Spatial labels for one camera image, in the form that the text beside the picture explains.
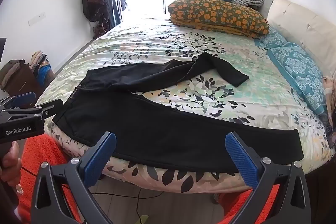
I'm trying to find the orange flower pillow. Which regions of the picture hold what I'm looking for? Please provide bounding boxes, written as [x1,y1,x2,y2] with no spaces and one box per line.
[168,0,270,38]

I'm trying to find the stack of colourful clothes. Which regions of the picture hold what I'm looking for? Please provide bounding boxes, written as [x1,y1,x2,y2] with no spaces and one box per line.
[29,51,52,81]

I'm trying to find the large teal patterned pillow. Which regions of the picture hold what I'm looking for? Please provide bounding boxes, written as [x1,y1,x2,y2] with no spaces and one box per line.
[268,42,328,115]

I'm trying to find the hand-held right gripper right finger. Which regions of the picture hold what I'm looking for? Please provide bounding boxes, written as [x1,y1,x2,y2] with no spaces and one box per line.
[225,132,311,224]

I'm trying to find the bed with floral leaf sheet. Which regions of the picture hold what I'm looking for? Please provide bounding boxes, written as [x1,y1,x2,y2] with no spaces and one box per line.
[35,13,336,194]

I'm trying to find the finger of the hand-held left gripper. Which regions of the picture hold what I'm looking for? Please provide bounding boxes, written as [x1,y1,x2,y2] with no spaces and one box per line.
[0,99,64,121]
[0,92,36,110]

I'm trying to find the white wall switch plate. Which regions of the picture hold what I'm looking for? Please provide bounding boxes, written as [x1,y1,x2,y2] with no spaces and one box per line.
[28,12,46,26]

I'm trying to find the person's left hand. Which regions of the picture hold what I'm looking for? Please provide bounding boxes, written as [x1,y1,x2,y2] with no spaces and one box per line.
[0,141,23,182]

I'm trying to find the small teal patterned pillow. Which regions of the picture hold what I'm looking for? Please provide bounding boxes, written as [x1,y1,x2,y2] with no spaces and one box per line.
[254,28,288,49]

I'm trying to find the brown wooden cabinet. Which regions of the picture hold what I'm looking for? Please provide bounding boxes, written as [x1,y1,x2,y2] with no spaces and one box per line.
[5,64,55,102]

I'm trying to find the beige crumpled cloth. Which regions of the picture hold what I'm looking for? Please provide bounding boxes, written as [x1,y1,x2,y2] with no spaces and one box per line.
[322,76,336,119]

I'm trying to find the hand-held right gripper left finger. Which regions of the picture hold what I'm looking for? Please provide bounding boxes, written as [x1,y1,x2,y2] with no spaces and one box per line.
[30,132,117,224]

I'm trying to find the black pants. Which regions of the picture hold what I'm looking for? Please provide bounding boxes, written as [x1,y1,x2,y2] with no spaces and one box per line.
[52,52,305,174]

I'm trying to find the olive folded garment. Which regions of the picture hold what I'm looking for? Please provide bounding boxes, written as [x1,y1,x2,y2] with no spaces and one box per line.
[0,59,26,90]

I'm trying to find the white padded headboard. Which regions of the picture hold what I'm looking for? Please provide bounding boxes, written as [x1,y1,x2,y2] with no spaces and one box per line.
[267,0,336,77]

